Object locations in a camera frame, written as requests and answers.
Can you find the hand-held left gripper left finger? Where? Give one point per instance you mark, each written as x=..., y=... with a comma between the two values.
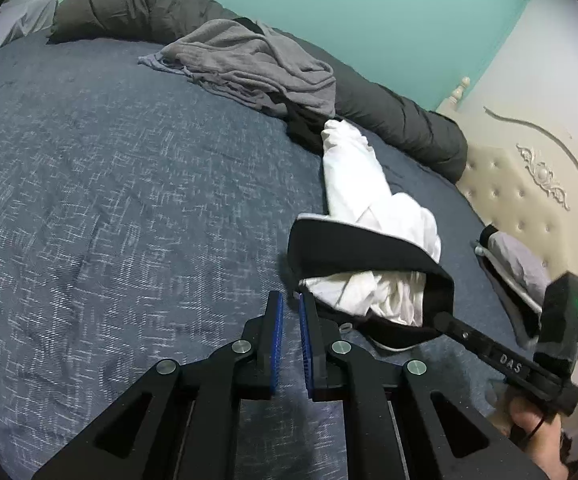
x=275, y=345

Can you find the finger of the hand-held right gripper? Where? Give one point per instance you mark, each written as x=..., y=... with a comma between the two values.
x=484, y=347

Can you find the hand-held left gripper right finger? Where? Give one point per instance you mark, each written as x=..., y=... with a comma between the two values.
x=306, y=345

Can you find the white black-trimmed polo shirt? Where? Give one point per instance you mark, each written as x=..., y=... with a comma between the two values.
x=354, y=185

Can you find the person's right hand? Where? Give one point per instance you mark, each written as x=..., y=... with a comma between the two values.
x=539, y=450

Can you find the folded grey black-trimmed garment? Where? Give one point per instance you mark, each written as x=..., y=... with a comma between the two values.
x=516, y=265

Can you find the cream tufted headboard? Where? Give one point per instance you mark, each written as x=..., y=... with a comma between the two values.
x=509, y=185

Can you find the black garment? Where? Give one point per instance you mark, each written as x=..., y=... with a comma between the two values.
x=304, y=125

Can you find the blue heathered bedspread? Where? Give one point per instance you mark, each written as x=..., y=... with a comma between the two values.
x=94, y=185

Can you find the grey crumpled garment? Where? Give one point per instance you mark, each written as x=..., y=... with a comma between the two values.
x=249, y=60

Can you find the light grey pillow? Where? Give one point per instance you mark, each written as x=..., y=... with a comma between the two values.
x=16, y=22

